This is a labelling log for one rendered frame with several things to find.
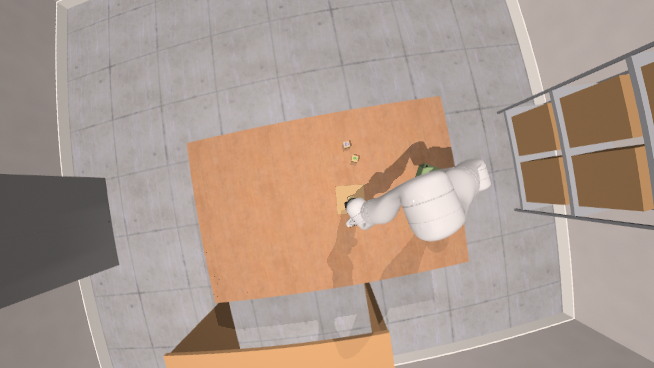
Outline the tan flat mat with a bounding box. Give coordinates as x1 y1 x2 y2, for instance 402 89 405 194
335 184 365 214

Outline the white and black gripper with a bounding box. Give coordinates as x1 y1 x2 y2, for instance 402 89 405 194
344 198 357 227

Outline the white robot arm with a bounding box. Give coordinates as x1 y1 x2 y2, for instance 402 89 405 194
346 158 491 241

